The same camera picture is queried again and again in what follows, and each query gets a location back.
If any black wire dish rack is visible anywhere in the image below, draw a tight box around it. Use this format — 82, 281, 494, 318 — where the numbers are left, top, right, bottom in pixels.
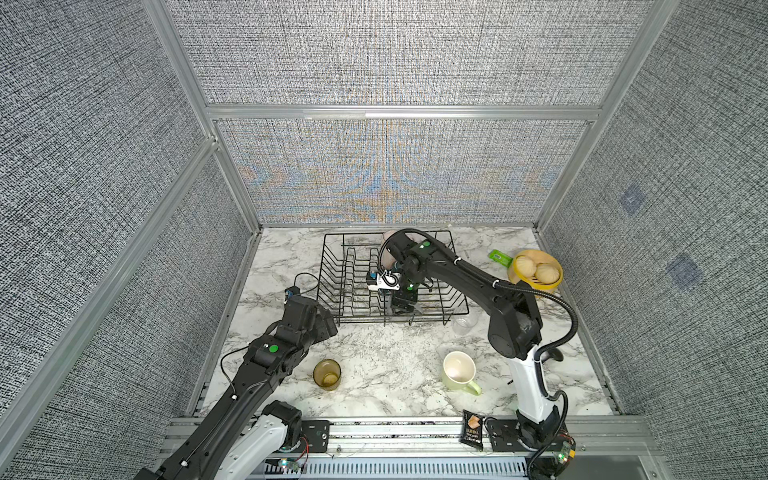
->
317, 231, 469, 325

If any amber glass cup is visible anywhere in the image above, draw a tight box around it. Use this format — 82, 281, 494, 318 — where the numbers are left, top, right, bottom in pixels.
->
313, 359, 342, 391

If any clear glass cup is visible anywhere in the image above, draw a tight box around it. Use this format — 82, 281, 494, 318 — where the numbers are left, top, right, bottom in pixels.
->
450, 312, 480, 336

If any light green ceramic mug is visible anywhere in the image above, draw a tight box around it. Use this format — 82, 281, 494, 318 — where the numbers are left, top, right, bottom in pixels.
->
441, 351, 482, 396

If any pink ceramic mug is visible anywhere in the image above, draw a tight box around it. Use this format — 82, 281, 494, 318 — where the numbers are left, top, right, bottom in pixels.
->
380, 230, 396, 270

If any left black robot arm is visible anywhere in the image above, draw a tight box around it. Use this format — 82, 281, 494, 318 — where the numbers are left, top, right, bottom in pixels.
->
135, 294, 338, 479

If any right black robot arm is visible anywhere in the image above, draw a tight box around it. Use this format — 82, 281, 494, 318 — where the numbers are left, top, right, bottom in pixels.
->
377, 228, 579, 450

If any round bread bun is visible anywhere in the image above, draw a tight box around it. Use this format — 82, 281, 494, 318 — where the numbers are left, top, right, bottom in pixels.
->
534, 263, 561, 285
514, 255, 537, 277

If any black snack packet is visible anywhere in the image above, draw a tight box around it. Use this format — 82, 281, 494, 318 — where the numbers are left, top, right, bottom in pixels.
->
459, 410, 485, 451

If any black stirring stick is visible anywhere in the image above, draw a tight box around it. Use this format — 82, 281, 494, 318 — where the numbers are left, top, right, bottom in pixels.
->
540, 347, 564, 363

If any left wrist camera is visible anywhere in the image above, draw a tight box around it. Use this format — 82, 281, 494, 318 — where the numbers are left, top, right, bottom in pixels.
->
284, 285, 301, 301

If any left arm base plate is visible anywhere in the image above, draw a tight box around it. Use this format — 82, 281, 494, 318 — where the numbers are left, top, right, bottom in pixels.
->
299, 420, 332, 453

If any yellow bowl with green handle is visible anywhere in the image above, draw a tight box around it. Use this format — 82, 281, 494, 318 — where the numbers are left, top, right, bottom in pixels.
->
488, 249, 564, 291

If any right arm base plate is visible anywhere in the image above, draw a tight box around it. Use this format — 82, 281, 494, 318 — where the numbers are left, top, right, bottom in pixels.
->
484, 417, 528, 453

